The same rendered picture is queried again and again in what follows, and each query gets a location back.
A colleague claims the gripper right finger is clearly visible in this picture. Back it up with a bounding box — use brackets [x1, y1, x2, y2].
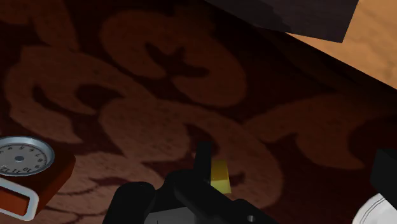
[370, 148, 397, 209]

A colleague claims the red square clock, silver dial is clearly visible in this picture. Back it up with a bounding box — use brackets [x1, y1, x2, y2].
[0, 136, 76, 221]

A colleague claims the dark red patterned table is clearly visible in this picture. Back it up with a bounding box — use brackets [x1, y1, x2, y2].
[0, 0, 397, 224]

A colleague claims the white rounded object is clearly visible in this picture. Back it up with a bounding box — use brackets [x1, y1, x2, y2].
[352, 192, 397, 224]

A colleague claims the yellow block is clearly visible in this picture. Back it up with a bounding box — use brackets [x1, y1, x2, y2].
[210, 160, 233, 195]

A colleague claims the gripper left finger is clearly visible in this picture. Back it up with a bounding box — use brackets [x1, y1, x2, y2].
[102, 141, 280, 224]

